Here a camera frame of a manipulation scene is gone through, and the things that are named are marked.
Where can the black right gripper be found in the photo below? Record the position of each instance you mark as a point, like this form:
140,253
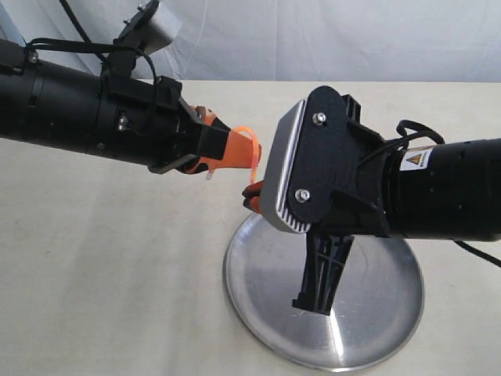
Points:
357,208

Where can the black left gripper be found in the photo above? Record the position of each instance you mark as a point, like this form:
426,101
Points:
152,121

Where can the thin orange straw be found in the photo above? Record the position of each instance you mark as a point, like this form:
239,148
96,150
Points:
254,152

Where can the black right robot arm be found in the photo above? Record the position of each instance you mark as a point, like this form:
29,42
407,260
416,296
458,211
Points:
440,191

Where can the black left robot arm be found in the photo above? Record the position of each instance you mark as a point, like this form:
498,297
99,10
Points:
59,111

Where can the white backdrop cloth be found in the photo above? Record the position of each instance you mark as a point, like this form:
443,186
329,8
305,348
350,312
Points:
332,41

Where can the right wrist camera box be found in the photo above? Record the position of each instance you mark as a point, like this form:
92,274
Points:
300,171

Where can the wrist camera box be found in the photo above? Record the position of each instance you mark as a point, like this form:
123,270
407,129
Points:
300,171
152,28

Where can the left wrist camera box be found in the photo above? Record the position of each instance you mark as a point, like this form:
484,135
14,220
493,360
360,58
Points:
152,28

